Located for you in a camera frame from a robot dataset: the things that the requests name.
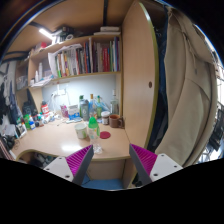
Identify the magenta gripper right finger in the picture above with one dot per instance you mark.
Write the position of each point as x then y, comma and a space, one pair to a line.
151, 167

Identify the red labelled bottle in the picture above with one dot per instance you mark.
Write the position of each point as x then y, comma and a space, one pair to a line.
45, 108

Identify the clear glass bottle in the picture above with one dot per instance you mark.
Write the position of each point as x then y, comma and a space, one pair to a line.
114, 103

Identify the brown ceramic mug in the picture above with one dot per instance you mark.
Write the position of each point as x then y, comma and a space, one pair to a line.
115, 121

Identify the beige hanging coat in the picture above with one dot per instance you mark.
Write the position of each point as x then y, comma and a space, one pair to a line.
191, 90

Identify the blue chair seat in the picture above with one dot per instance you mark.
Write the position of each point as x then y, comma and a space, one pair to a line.
110, 184

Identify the row of books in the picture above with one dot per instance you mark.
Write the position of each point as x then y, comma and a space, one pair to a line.
91, 56

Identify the clear bottle green cap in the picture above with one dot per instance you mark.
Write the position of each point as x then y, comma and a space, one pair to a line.
94, 134

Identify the wooden wardrobe door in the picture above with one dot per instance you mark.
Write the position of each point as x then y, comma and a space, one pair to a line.
140, 74

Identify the white tissue box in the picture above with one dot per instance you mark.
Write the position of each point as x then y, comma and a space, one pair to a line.
73, 112

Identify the red round coaster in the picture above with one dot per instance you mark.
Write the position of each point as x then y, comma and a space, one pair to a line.
104, 135

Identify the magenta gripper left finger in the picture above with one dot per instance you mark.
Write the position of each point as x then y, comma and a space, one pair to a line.
73, 167

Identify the wooden wall shelf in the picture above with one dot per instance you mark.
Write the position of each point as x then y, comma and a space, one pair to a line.
36, 72

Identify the white paper cup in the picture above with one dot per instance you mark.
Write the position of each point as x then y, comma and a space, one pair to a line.
81, 130

